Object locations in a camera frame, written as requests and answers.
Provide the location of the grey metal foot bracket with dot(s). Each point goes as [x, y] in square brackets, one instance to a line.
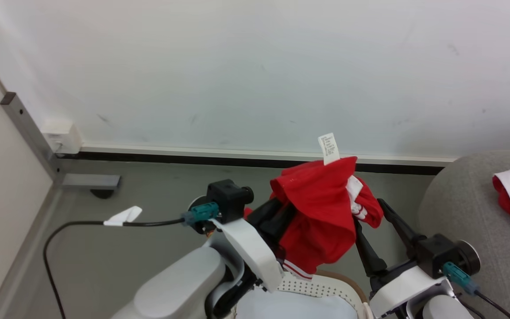
[91, 181]

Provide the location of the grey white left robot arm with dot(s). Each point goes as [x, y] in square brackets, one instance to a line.
[179, 283]

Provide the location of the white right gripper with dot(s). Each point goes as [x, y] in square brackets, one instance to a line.
[407, 285]

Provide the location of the white laundry basket brown rim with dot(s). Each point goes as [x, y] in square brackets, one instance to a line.
[321, 288]

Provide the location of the white and black baseboard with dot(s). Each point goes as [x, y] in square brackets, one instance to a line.
[193, 154]

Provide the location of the grey metal frame rail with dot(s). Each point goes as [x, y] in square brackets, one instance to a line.
[25, 261]

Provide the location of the black round foot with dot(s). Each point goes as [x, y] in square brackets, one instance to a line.
[102, 193]

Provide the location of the beige partition panel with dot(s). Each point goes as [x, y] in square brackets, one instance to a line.
[2, 195]

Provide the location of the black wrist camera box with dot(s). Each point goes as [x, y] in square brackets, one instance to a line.
[441, 250]
[228, 197]

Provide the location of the red shorts with white label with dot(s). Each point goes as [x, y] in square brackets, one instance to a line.
[317, 212]

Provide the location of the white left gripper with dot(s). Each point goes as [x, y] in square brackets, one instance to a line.
[255, 252]

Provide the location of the grey metal frame post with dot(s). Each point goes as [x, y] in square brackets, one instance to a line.
[31, 133]

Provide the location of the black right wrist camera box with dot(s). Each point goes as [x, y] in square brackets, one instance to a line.
[441, 250]

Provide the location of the grey fabric sofa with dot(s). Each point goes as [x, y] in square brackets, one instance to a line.
[463, 212]

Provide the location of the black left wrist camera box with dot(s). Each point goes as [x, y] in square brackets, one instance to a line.
[228, 197]

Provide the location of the pale white garment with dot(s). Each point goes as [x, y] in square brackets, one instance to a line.
[290, 308]

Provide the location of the white wall box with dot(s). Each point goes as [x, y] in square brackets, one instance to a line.
[62, 135]

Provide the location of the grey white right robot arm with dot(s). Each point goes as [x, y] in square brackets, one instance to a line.
[443, 308]

